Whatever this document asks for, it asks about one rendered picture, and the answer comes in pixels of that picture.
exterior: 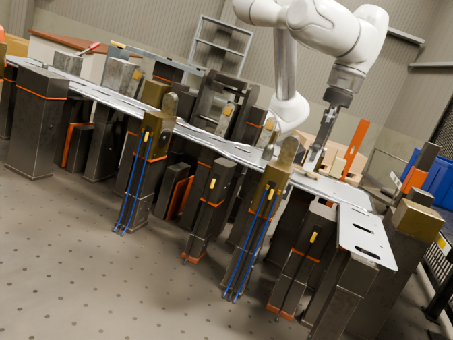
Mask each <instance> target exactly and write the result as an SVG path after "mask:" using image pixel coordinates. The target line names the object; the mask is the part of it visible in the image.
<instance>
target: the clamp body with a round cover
mask: <svg viewBox="0 0 453 340"><path fill-rule="evenodd" d="M171 89H172V86H169V85H167V84H164V83H162V82H159V81H155V80H145V83H144V89H143V92H142V97H141V100H140V101H141V102H143V103H146V104H148V105H151V106H153V107H156V108H158V109H162V101H163V97H164V95H165V94H168V93H170V92H171Z"/></svg>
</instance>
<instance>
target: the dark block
mask: <svg viewBox="0 0 453 340"><path fill-rule="evenodd" d="M268 111H269V110H268V109H265V108H263V107H259V106H257V105H252V106H251V110H250V112H249V115H248V118H247V122H246V123H247V125H246V128H245V131H244V133H243V137H242V139H241V143H244V144H249V145H252V146H254V145H255V141H256V140H257V137H258V134H259V132H260V128H261V126H262V125H263V124H264V122H265V120H266V116H267V114H268ZM234 162H235V161H234ZM235 163H236V164H237V165H236V167H235V171H234V172H236V171H237V172H239V173H242V174H245V170H246V168H247V167H246V166H245V165H242V164H240V163H237V162H235Z"/></svg>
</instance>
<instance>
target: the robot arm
mask: <svg viewBox="0 0 453 340"><path fill-rule="evenodd" d="M232 6H233V10H234V13H235V15H236V16H237V17H238V18H239V19H240V20H241V21H243V22H245V23H246V24H249V25H252V26H259V27H271V28H273V40H274V72H275V89H276V92H275V93H274V95H273V96H272V98H271V101H270V105H269V108H268V110H269V111H268V114H267V116H266V120H267V118H269V117H275V118H276V120H277V125H276V128H278V129H280V133H279V135H278V136H280V135H283V134H285V133H287V132H289V131H291V130H293V129H295V128H297V127H298V126H300V125H301V124H302V123H303V122H304V121H305V120H306V119H307V117H308V116H309V104H308V102H307V101H306V99H305V98H303V97H302V96H301V95H300V94H299V93H298V92H297V91H296V77H297V42H298V43H299V44H300V45H302V46H304V47H306V48H308V49H310V50H312V51H317V52H319V53H322V54H325V55H329V56H331V57H333V59H335V60H334V64H333V66H332V69H331V71H330V74H329V78H328V81H327V82H326V84H327V85H329V86H330V87H328V88H327V89H326V91H325V93H324V96H323V98H322V99H323V101H326V102H329V103H330V106H329V108H328V109H325V110H324V113H323V117H322V120H321V122H320V124H321V126H320V129H319V131H318V134H317V136H316V138H315V141H314V143H313V144H312V146H311V145H310V146H309V147H310V151H309V154H308V155H307V158H306V160H305V163H304V166H303V168H302V170H304V171H306V172H309V173H312V172H313V170H314V167H315V164H316V163H317V161H318V158H319V156H320V153H321V151H322V150H324V148H322V146H323V145H324V141H325V139H326V136H327V134H328V132H329V129H330V128H332V126H333V125H334V122H335V120H336V119H337V117H338V115H339V113H337V110H338V107H339V106H340V107H344V108H346V109H348V108H349V107H350V105H351V102H352V100H353V95H352V94H358V93H359V91H360V88H361V86H362V83H363V81H364V79H365V77H366V75H367V73H368V71H369V69H370V68H371V66H372V65H373V64H374V62H375V60H376V59H377V57H378V55H379V53H380V50H381V48H382V45H383V43H384V40H385V37H386V33H387V29H388V21H389V16H388V14H387V12H386V11H384V10H383V9H382V8H380V7H378V6H375V5H370V4H365V5H362V6H361V7H359V8H358V9H357V10H356V11H355V12H354V13H353V14H352V13H351V12H350V11H349V10H347V9H346V8H345V7H343V6H342V5H341V4H339V3H337V2H335V1H334V0H232ZM266 120H265V122H266ZM265 122H264V125H265Z"/></svg>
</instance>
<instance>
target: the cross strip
mask: <svg viewBox="0 0 453 340"><path fill-rule="evenodd" d="M351 208H355V209H357V210H360V211H361V212H364V213H367V214H368V215H369V217H368V216H367V215H364V214H361V213H359V212H357V211H355V210H353V209H351ZM353 224H356V225H358V226H360V227H363V228H365V229H368V230H370V231H372V232H373V233H374V235H373V234H370V233H368V232H366V231H363V230H361V229H358V228H356V227H354V226H353ZM375 225H376V226H375ZM339 244H340V246H342V247H343V248H344V249H346V250H349V251H351V252H354V253H356V254H358V255H360V256H362V257H364V258H367V259H369V260H371V261H374V262H376V263H378V264H380V265H382V266H384V267H387V268H389V269H391V270H393V273H395V272H396V271H397V270H398V267H397V265H396V262H395V259H394V256H393V253H392V250H391V247H390V244H389V241H388V238H387V236H386V232H385V230H384V226H383V224H382V220H381V219H380V218H379V217H378V216H376V215H373V214H371V213H369V212H367V211H364V210H361V209H360V208H357V207H355V206H352V205H350V204H347V203H345V202H340V204H339V205H338V224H337V241H336V248H337V247H338V245H339ZM355 246H358V247H360V248H363V249H364V250H367V251H369V252H371V253H373V254H376V255H378V256H379V257H380V260H378V259H375V258H373V257H371V256H368V255H366V254H364V253H362V252H360V251H358V250H356V249H355ZM380 246H381V247H382V248H381V247H380Z"/></svg>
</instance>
